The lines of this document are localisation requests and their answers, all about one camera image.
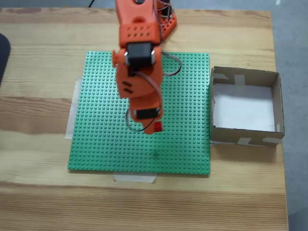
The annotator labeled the black rounded object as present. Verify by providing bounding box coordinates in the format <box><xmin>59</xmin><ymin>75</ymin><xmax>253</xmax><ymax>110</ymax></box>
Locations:
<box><xmin>0</xmin><ymin>33</ymin><xmax>12</xmax><ymax>89</ymax></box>

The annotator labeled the arm servo cable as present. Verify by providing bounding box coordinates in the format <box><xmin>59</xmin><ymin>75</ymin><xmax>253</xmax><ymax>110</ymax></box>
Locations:
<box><xmin>160</xmin><ymin>51</ymin><xmax>182</xmax><ymax>77</ymax></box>

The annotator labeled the long masking tape strip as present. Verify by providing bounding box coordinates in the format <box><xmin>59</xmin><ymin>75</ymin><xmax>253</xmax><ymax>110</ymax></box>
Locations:
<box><xmin>64</xmin><ymin>79</ymin><xmax>81</xmax><ymax>140</ymax></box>

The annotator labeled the short masking tape strip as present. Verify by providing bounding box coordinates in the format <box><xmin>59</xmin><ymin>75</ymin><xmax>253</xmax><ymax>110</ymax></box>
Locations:
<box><xmin>112</xmin><ymin>172</ymin><xmax>158</xmax><ymax>184</ymax></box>

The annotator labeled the green lego baseplate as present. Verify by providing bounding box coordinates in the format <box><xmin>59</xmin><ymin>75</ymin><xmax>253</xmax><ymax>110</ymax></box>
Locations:
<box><xmin>67</xmin><ymin>51</ymin><xmax>210</xmax><ymax>178</ymax></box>

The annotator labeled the open cardboard box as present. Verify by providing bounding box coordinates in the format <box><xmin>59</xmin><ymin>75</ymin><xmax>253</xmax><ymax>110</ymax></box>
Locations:
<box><xmin>209</xmin><ymin>66</ymin><xmax>286</xmax><ymax>147</ymax></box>

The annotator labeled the gripper servo cable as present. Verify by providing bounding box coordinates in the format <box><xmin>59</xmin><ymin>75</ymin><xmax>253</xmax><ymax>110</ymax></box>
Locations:
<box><xmin>126</xmin><ymin>69</ymin><xmax>162</xmax><ymax>133</ymax></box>

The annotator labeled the white paper box lining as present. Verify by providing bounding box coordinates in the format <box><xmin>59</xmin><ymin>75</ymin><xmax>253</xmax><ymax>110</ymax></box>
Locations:
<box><xmin>213</xmin><ymin>83</ymin><xmax>276</xmax><ymax>132</ymax></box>

